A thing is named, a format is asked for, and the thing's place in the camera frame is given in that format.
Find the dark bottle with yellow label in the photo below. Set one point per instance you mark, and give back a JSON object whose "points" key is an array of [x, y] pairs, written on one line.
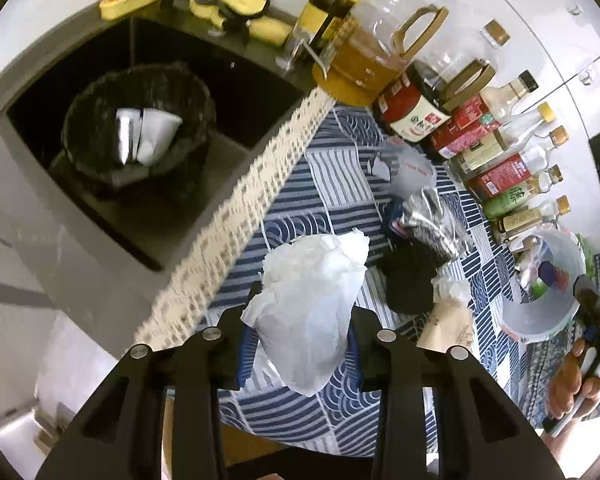
{"points": [[325, 10]]}

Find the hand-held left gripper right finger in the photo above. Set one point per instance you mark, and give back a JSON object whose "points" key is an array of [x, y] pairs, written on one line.
{"points": [[355, 357]]}

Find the clear glass bottle gold cap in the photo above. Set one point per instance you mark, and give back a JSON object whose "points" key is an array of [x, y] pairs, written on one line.
{"points": [[496, 34]]}

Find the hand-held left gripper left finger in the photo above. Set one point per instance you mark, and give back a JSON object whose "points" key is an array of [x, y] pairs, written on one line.
{"points": [[245, 357]]}

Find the dark sauce jug red label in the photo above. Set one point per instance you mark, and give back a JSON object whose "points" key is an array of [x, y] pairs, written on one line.
{"points": [[410, 110]]}

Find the silver foil bag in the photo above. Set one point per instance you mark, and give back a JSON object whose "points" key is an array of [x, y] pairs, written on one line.
{"points": [[430, 222]]}

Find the red label bottle black cap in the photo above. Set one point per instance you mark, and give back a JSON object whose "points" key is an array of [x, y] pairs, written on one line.
{"points": [[460, 130]]}

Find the beige label bottle yellow cap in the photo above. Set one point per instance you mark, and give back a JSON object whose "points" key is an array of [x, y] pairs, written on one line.
{"points": [[480, 154]]}

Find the large cooking oil jug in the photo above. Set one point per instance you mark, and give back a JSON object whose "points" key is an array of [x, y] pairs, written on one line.
{"points": [[360, 57]]}

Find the clear plastic cup red print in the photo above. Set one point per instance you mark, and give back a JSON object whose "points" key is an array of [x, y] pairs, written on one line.
{"points": [[412, 172]]}

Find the yellow cloth with grey trim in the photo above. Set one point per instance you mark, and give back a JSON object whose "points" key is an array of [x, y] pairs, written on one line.
{"points": [[230, 2]]}

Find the red label bottle gold cap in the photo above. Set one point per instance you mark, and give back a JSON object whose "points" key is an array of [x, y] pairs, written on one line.
{"points": [[500, 178]]}

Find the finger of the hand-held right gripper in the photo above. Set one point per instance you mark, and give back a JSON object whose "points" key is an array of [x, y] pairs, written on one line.
{"points": [[587, 292]]}

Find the bin with black liner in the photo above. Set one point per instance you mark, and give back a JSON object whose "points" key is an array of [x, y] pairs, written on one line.
{"points": [[182, 87]]}

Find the person's right forearm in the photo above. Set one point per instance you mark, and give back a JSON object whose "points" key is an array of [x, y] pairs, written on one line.
{"points": [[572, 442]]}

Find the black cloth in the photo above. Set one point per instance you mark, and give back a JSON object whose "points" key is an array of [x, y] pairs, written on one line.
{"points": [[410, 280]]}

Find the person's right hand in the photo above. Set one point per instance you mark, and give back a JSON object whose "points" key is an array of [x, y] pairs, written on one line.
{"points": [[570, 385]]}

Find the dark grey kitchen sink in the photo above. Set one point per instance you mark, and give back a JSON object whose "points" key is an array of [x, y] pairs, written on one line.
{"points": [[260, 97]]}

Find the blue red packet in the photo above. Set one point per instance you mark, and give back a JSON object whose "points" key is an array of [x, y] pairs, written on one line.
{"points": [[554, 275]]}

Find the green label bottle gold cap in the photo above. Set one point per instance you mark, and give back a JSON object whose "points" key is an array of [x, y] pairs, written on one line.
{"points": [[510, 201]]}

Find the large white paper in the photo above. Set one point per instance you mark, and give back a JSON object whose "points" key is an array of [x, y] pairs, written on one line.
{"points": [[305, 310]]}

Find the blue white patterned tablecloth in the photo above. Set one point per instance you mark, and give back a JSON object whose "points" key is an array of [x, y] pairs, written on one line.
{"points": [[330, 172]]}

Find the brown paper cup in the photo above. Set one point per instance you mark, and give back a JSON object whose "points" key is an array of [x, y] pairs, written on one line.
{"points": [[447, 325]]}

